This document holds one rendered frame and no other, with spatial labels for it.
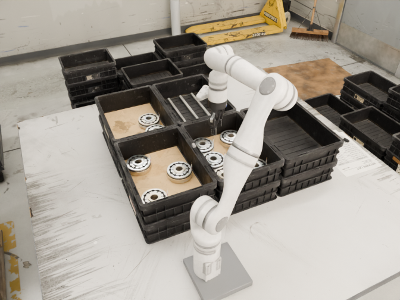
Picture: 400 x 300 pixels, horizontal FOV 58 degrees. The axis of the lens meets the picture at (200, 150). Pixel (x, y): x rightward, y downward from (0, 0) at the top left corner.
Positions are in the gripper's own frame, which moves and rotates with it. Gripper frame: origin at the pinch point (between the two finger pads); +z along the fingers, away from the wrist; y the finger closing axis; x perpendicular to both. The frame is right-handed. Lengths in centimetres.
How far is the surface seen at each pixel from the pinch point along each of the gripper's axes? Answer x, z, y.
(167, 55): 89, 45, 139
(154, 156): 26.0, 17.6, -7.2
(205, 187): -4.9, 7.7, -26.5
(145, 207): 11.1, 7.9, -42.5
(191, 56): 74, 50, 154
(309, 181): -41, 27, 11
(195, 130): 13.1, 11.9, 9.9
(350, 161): -58, 30, 37
